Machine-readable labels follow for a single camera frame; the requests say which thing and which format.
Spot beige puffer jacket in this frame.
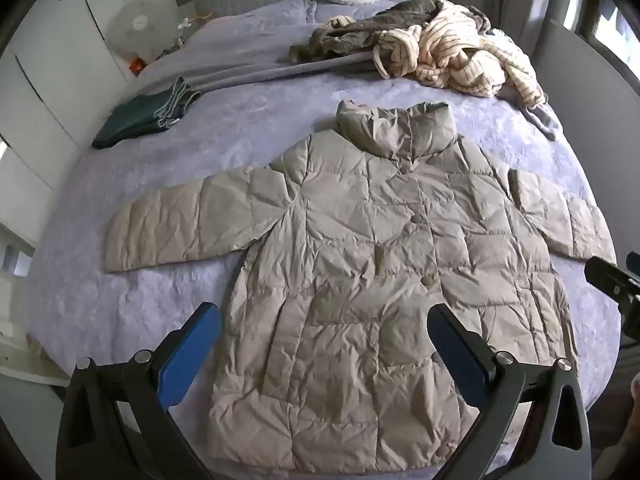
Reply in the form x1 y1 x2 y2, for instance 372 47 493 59
104 100 617 476

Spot white side table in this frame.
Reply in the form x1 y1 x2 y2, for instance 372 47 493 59
0 330 71 391

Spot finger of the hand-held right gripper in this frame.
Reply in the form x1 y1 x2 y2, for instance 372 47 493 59
584 255 640 347

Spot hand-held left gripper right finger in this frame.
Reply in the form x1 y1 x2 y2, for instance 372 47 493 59
426 303 593 480

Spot folded dark green jeans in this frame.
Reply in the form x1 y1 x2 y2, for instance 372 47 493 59
92 76 202 150

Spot white wardrobe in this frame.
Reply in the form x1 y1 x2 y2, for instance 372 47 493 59
0 0 141 251

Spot window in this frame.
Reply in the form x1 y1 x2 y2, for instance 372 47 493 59
565 0 640 61

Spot olive brown garment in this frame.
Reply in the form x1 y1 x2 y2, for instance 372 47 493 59
289 0 451 63

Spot grey cloth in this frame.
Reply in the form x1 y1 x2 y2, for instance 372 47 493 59
520 100 563 142

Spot bed with purple cover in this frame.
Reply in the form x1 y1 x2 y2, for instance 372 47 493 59
20 0 621 480

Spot cream striped robe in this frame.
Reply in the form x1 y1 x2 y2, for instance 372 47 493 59
325 0 546 108

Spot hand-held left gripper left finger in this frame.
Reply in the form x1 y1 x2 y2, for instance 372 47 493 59
55 302 223 480

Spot white electric fan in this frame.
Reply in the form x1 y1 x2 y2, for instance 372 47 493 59
106 0 163 68

